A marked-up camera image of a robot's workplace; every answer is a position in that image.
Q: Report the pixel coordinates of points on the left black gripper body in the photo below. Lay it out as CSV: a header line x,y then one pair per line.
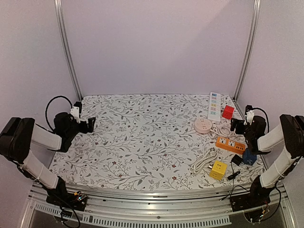
x,y
84,129

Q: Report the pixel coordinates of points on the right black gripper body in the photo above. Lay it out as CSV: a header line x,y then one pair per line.
x,y
239,126

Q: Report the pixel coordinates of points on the red cube socket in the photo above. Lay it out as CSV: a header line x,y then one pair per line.
x,y
228,112

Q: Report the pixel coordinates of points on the white multicolour power strip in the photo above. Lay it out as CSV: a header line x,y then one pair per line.
x,y
214,107

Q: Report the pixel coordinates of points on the pink round power socket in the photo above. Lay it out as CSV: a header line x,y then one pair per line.
x,y
202,125

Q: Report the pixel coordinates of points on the yellow cube socket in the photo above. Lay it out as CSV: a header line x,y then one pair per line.
x,y
218,170

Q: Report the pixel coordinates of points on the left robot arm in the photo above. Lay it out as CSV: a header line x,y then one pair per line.
x,y
18,135

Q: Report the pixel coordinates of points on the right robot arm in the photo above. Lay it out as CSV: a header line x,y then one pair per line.
x,y
287,139

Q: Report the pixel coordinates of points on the orange USB power strip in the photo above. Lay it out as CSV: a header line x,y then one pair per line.
x,y
230,145

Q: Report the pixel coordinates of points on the blue cube socket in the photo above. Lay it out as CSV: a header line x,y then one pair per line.
x,y
248,157

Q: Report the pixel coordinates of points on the black power adapter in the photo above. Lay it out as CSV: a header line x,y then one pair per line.
x,y
237,160

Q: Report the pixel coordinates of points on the floral table cloth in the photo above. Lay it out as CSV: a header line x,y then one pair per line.
x,y
148,142

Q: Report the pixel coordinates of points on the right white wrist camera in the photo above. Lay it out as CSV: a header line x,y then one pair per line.
x,y
249,114

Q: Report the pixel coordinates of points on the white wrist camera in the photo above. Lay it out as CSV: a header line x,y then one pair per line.
x,y
76,111
249,114

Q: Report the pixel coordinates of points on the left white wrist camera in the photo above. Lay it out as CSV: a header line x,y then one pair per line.
x,y
76,111

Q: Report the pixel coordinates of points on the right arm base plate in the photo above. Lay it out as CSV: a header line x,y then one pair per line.
x,y
245,201

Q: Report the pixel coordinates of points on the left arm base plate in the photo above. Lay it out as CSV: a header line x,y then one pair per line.
x,y
76,200

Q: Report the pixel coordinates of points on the right aluminium frame post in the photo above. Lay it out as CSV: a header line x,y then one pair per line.
x,y
249,48

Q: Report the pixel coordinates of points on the aluminium frame post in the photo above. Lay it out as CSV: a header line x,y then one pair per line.
x,y
66,48
249,48

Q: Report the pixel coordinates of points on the left aluminium frame post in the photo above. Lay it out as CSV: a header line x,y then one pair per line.
x,y
66,48

